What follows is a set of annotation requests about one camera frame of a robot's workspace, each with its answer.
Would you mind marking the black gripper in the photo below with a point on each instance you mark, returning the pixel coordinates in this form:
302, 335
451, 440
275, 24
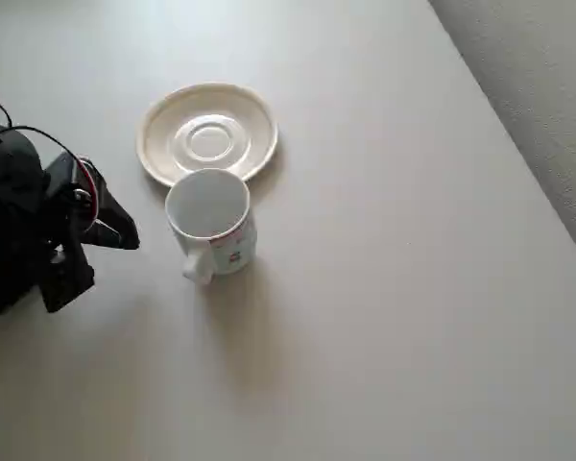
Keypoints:
107, 222

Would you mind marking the cream ceramic saucer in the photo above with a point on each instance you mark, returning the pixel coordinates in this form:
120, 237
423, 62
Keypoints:
211, 120

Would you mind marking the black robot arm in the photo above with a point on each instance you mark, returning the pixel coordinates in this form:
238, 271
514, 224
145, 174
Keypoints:
7, 216

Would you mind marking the white ceramic mug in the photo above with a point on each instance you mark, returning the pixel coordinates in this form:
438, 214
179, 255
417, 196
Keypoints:
206, 206

